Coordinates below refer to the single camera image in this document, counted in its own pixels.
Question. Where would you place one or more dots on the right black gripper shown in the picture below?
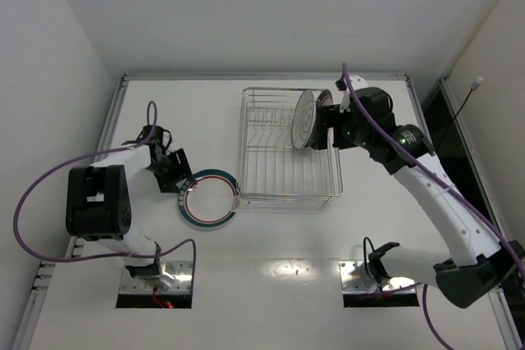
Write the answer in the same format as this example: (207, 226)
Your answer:
(325, 123)

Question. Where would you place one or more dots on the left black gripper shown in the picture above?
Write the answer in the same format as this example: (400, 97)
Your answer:
(177, 172)

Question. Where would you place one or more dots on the white plate green clover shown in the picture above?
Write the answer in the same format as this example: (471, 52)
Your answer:
(303, 118)

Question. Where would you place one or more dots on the red green rimmed plate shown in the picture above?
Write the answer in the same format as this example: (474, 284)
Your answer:
(324, 99)
(209, 201)

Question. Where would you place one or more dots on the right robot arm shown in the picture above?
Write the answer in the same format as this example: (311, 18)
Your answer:
(479, 258)

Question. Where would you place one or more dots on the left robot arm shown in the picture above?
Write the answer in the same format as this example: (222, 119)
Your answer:
(98, 207)

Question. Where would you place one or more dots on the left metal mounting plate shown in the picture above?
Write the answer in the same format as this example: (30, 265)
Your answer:
(174, 278)

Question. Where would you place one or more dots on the metal mounting plate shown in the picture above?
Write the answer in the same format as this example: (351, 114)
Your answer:
(355, 281)
(174, 278)

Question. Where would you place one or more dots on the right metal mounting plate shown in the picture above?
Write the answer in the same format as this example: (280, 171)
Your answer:
(355, 281)

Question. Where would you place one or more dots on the wire dish rack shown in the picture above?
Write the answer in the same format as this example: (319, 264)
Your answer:
(271, 171)

